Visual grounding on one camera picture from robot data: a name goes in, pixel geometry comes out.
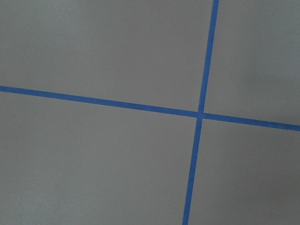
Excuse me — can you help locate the brown paper table mat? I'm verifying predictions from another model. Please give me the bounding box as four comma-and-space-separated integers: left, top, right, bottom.
0, 0, 300, 225

